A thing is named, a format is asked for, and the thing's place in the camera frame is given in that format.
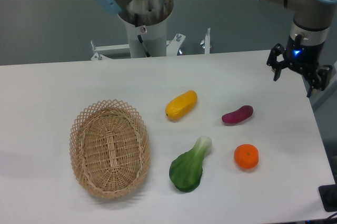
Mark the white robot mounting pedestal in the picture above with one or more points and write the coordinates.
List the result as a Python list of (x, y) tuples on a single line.
[(144, 41)]

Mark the orange tangerine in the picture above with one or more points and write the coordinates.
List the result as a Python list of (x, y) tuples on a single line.
[(246, 156)]

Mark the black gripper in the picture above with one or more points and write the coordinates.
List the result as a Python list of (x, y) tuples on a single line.
[(302, 59)]

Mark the yellow mango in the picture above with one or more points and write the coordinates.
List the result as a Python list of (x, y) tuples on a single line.
[(181, 105)]

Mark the green bok choy vegetable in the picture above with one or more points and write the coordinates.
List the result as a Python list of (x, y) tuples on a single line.
[(186, 170)]

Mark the purple sweet potato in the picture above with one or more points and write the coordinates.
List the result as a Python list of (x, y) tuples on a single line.
[(238, 115)]

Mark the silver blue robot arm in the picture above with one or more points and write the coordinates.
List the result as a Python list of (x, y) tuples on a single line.
[(145, 21)]

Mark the woven wicker basket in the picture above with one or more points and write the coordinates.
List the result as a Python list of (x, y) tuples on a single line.
[(109, 149)]

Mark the black device at table edge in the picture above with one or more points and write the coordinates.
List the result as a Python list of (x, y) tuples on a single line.
[(328, 197)]

